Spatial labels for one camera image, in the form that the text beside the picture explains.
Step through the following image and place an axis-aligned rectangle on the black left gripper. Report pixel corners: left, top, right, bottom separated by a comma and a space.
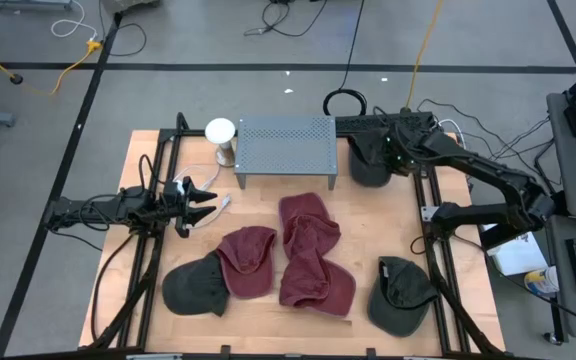
160, 175, 218, 239

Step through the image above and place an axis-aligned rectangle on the dark green cap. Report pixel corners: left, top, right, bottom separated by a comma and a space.
366, 255, 440, 338
161, 249, 231, 318
348, 130, 394, 189

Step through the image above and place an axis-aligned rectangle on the black power strip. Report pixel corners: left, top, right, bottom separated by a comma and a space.
335, 110, 437, 135

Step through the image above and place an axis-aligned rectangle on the white mushroom lamp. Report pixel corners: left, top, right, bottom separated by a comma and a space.
204, 117, 237, 168

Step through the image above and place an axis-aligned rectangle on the grey perforated metal stand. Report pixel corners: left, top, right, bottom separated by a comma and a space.
233, 116, 340, 191

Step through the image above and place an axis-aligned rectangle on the white paper box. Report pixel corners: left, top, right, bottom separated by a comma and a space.
482, 222, 549, 277

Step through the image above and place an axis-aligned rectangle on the white bottle yellow label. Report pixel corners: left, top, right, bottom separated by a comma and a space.
523, 266, 561, 296

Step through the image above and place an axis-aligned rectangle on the white cable with adapter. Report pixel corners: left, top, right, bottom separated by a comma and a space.
170, 163, 233, 231

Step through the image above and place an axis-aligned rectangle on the black coiled cable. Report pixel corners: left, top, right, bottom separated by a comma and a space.
322, 0, 368, 117

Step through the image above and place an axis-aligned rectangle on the long yellow cable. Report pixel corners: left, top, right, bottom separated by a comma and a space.
405, 0, 444, 112

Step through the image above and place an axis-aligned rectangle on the thin black floor cable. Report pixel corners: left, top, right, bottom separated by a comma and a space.
243, 0, 329, 39

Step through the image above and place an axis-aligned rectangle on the yellow cable with plug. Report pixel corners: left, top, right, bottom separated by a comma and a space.
0, 37, 103, 97

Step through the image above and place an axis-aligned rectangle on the white floor cable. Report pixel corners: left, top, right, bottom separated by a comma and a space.
50, 0, 99, 42

